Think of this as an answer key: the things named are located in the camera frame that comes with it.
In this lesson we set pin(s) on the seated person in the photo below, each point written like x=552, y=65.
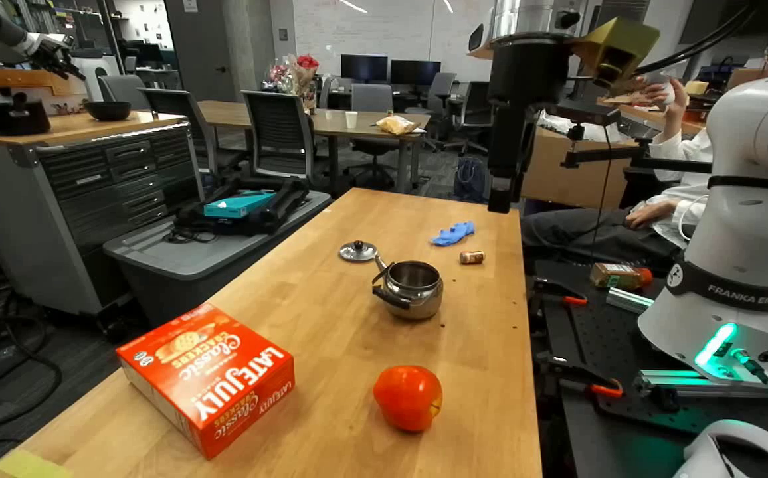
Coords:
x=653, y=231

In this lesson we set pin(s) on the orange cracker box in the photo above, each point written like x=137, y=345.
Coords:
x=209, y=374

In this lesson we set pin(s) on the grey plastic bin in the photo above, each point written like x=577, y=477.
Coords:
x=172, y=276

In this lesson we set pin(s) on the silver metal teapot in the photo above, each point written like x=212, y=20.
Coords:
x=410, y=289

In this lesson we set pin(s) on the grey office chair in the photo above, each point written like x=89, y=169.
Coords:
x=282, y=142

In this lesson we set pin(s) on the orange handled clamp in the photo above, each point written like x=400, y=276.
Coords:
x=592, y=381

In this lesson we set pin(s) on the black pot on cabinet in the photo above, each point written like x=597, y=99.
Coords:
x=22, y=114

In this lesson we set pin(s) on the silver teapot lid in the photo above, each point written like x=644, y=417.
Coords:
x=358, y=250

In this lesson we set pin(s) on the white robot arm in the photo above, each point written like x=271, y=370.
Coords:
x=714, y=308

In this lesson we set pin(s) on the orange tomato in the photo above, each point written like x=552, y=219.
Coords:
x=408, y=396

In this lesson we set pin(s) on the grey drawer cabinet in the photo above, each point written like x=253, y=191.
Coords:
x=80, y=183

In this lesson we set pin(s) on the black bowl on cabinet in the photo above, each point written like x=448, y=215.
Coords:
x=107, y=109

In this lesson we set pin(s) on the teal and black bag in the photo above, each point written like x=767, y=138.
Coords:
x=237, y=211

